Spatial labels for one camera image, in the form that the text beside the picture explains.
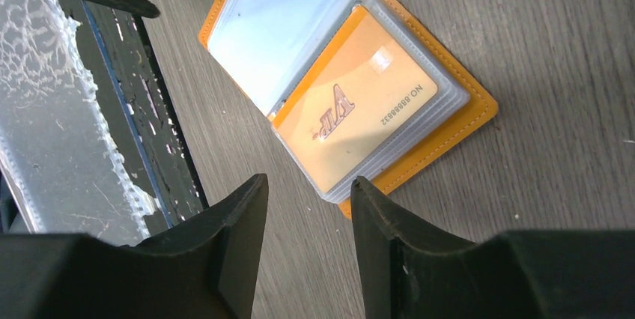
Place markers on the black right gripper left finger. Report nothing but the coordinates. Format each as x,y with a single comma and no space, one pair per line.
205,267

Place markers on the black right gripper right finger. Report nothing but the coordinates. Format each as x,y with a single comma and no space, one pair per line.
410,268

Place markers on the gold credit card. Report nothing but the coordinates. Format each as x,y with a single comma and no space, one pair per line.
360,90

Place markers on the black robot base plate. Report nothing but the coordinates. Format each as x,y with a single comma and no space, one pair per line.
132,95

